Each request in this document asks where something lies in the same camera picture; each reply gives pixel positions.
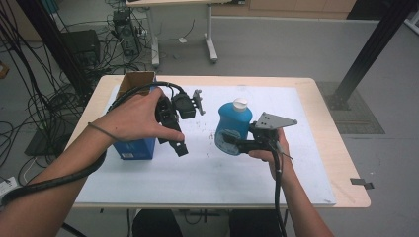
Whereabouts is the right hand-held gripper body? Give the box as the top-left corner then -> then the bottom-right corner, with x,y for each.
244,111 -> 299,155

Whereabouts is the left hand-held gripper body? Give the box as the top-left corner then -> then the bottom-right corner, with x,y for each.
154,88 -> 208,134

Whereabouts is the blue bottle with white cap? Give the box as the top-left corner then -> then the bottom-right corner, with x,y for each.
214,97 -> 254,157

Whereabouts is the blue cardboard box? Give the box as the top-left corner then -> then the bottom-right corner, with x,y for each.
112,70 -> 157,161

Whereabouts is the person's right hand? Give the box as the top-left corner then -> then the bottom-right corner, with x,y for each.
247,128 -> 294,181

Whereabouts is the person's left hand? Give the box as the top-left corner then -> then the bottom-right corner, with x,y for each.
89,87 -> 186,144

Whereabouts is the white table mat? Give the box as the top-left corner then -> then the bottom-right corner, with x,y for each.
74,84 -> 337,206

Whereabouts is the light wooden table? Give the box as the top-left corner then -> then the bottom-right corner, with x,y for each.
67,74 -> 372,210

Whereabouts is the white desk with metal legs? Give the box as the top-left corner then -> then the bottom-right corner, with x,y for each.
126,0 -> 246,68

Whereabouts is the person's left leg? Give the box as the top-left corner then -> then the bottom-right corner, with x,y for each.
131,209 -> 183,237

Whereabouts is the person's leg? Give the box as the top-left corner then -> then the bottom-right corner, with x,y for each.
228,209 -> 287,237
131,209 -> 183,237

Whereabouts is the person's right leg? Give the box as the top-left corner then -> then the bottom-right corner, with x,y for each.
228,209 -> 287,237

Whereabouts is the grey tape piece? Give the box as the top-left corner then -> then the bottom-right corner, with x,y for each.
349,177 -> 376,191

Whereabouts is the black equipment case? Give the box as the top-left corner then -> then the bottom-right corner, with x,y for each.
61,29 -> 102,68

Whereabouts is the black floor plate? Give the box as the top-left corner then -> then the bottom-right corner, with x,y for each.
24,126 -> 78,157

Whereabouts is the white power strip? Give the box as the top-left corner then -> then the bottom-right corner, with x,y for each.
0,176 -> 18,198

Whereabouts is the orange object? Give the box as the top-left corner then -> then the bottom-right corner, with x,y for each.
0,60 -> 10,80

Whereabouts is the thin black wrist cord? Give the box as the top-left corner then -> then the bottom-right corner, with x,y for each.
87,121 -> 117,142
280,141 -> 294,172

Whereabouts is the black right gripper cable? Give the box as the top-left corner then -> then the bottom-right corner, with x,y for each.
270,149 -> 289,237

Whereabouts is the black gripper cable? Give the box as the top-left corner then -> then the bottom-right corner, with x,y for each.
0,80 -> 189,237
270,149 -> 289,237

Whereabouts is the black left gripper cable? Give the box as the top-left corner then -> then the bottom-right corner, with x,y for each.
0,80 -> 189,237

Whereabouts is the black metal frame post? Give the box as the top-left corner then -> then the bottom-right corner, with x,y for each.
325,0 -> 419,112
15,0 -> 92,98

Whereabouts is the tangle of black floor cables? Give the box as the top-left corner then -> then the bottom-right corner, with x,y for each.
0,0 -> 149,211

